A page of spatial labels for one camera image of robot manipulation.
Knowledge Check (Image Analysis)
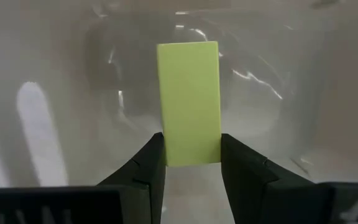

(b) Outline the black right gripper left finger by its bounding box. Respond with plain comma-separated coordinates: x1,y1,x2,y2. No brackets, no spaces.
98,132,167,224

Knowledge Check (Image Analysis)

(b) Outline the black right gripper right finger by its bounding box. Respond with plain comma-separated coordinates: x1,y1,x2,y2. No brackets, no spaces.
221,133,335,224

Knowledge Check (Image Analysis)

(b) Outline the light green rectangular block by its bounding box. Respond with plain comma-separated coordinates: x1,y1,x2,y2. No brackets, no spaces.
156,40,222,167

